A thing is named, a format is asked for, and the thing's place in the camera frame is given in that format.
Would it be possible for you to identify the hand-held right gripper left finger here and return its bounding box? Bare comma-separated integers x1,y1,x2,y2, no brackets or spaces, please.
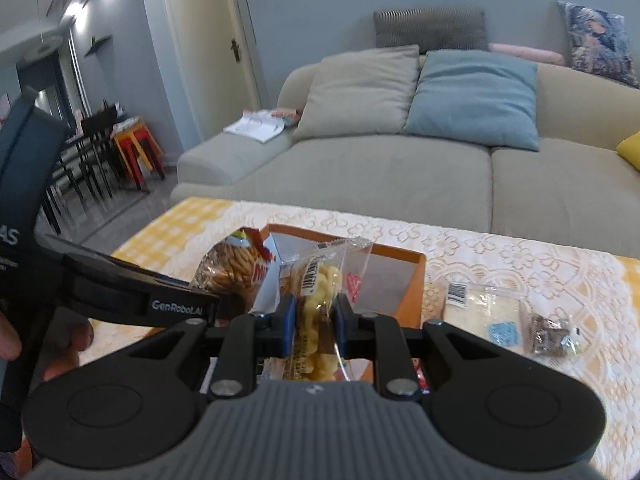
127,294,297,402

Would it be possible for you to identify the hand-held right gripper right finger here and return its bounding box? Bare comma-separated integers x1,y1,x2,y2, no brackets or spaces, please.
333,292,511,402

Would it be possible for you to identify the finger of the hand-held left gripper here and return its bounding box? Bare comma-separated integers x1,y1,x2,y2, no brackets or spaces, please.
36,232,194,289
62,269,222,329

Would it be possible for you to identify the clear packet of pale puffs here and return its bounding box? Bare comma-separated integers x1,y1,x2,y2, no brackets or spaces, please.
277,237,376,387

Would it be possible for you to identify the orange cardboard box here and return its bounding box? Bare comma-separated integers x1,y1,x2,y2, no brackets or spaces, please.
250,223,429,387

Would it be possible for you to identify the clear packet of stick crackers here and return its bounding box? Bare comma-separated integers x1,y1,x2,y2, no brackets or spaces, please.
190,227,279,322

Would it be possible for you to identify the person's left hand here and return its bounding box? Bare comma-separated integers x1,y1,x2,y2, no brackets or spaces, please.
0,309,96,384

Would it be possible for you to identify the black dining chair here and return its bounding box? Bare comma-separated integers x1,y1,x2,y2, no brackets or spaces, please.
75,110,126,199
37,150,86,236

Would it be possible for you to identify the red snack packet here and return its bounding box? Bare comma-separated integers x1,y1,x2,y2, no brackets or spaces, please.
412,357,432,396

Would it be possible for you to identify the red and yellow stool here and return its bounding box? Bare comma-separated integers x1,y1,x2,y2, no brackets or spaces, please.
112,117,167,186

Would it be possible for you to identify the pendant lamp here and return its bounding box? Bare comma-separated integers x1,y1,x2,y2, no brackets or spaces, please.
25,0,65,59

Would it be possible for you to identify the clear packet of white cake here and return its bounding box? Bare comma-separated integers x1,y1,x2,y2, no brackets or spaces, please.
442,280,531,349

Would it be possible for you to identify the beige sofa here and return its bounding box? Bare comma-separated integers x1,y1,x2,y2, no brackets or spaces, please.
170,45,640,262

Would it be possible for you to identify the white lace cloth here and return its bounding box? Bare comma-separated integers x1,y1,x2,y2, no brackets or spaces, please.
90,200,640,480

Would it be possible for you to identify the white booklet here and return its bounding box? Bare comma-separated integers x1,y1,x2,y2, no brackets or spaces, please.
223,109,294,145

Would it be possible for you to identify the small dark candy packet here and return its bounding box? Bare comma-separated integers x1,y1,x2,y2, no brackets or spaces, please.
520,312,586,359

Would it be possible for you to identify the cream door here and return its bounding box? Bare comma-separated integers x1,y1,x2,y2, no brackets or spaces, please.
162,0,264,144

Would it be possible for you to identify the small red packet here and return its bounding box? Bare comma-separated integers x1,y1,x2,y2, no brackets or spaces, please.
270,106,306,124

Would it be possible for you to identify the beige cushion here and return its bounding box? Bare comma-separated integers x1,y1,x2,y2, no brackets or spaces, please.
291,44,421,144

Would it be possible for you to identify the blue cushion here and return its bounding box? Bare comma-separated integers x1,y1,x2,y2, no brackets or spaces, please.
404,50,542,153

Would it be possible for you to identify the grey cushion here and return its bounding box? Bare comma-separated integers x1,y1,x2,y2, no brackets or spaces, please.
373,7,490,56

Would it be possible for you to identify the pink bolster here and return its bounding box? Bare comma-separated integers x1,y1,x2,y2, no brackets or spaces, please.
487,42,569,67

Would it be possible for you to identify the yellow cushion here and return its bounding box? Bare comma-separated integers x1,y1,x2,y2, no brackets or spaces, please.
615,131,640,171

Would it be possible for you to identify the printed figure pillow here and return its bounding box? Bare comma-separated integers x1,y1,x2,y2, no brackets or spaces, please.
556,0,640,90

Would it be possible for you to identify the dark wall shelf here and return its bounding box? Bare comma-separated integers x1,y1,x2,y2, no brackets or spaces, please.
84,34,114,59

